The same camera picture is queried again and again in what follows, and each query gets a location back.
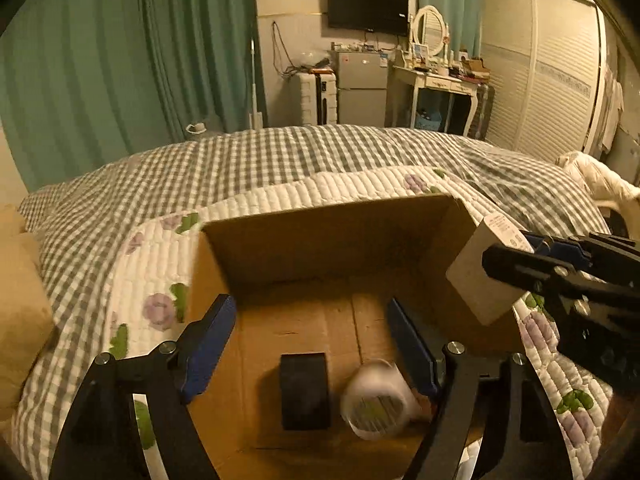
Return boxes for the white oval vanity mirror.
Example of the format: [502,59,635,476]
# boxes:
[409,5,450,60]

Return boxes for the white louvred wardrobe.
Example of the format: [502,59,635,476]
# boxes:
[479,0,610,160]

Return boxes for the brown cardboard box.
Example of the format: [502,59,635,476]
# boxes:
[187,192,532,480]

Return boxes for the black wall cable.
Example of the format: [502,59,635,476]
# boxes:
[271,20,302,80]

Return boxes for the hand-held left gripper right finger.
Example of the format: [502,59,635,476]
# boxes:
[386,297,577,480]

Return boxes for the translucent plastic cup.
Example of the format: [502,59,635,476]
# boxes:
[340,358,424,441]

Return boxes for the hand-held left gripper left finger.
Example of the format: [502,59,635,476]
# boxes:
[50,294,237,480]

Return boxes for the white floral quilt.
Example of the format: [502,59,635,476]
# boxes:
[106,165,623,480]

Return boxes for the black wall television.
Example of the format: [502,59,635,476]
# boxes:
[327,0,410,37]

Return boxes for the dark suitcase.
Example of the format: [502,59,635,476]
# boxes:
[469,82,496,142]

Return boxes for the grey checked blanket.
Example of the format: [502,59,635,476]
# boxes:
[17,124,612,428]

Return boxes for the wide green curtain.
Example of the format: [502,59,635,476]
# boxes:
[0,0,270,194]

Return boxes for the hanging white clothes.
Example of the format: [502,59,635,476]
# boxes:
[596,64,627,152]

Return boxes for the silver small fridge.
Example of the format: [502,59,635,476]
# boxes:
[330,50,390,126]

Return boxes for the white puffy garment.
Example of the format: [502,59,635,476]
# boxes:
[556,150,640,211]

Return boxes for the white dressing table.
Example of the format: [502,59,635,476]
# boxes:
[387,62,479,137]

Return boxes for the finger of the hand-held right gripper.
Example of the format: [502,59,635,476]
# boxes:
[519,230,640,273]
[481,243,640,321]

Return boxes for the black rectangular box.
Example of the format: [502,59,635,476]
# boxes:
[279,352,334,431]

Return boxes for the white mop pole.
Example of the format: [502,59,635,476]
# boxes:
[248,36,266,129]

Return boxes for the white suitcase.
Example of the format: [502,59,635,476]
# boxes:
[298,71,339,126]

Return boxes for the white rectangular box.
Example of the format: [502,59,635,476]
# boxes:
[445,212,536,326]

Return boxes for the tan pillow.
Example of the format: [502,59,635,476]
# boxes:
[0,203,57,422]

